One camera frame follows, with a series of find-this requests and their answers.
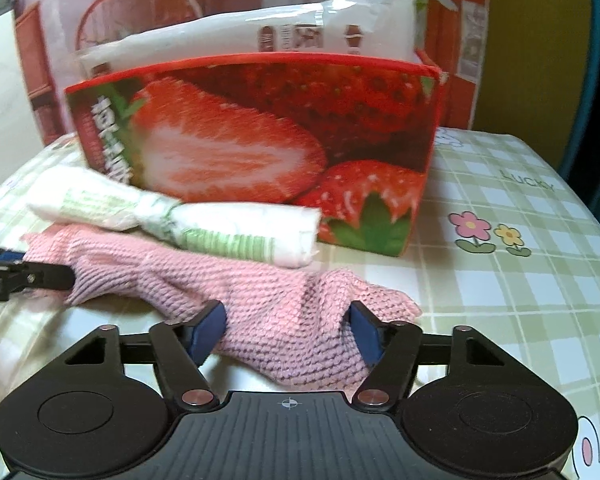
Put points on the red strawberry print cardboard box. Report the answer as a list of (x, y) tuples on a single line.
[(260, 125)]

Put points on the green checked tablecloth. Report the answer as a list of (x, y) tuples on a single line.
[(505, 270)]

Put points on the pink knitted cloth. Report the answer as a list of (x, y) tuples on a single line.
[(260, 300)]

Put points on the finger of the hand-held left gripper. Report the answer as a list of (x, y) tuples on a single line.
[(50, 276)]

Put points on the white plastic packet red label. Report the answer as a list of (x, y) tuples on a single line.
[(205, 40)]

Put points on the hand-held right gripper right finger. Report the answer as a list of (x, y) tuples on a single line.
[(362, 335)]

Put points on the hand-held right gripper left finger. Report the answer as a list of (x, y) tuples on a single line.
[(207, 330)]

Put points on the white green plastic packet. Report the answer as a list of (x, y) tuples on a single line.
[(240, 232)]

